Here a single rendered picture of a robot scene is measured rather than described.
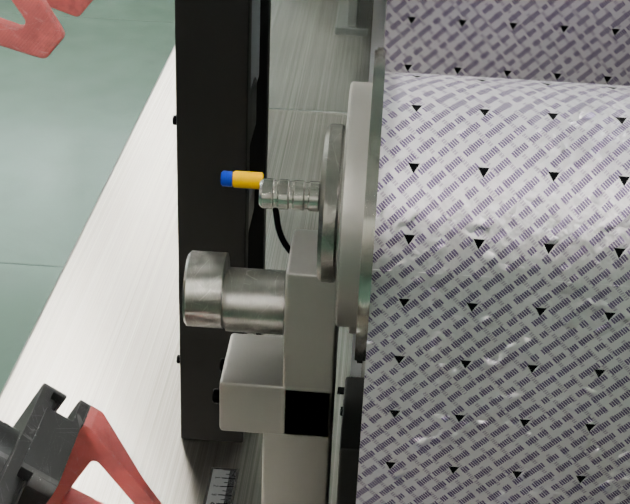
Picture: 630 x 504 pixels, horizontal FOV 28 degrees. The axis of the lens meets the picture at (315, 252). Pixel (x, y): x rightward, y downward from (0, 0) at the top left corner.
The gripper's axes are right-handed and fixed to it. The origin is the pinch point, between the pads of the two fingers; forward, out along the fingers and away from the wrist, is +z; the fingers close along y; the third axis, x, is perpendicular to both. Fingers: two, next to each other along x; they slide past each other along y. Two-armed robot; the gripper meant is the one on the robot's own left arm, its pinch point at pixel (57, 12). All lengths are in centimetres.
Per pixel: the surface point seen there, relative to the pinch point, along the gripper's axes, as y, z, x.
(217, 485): -24, 31, -31
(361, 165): 2.2, 13.7, 4.5
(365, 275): 5.3, 16.3, 2.0
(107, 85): -336, 26, -146
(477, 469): 4.1, 27.5, -2.4
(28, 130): -295, 14, -157
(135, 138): -88, 16, -42
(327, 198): 1.2, 13.9, 2.0
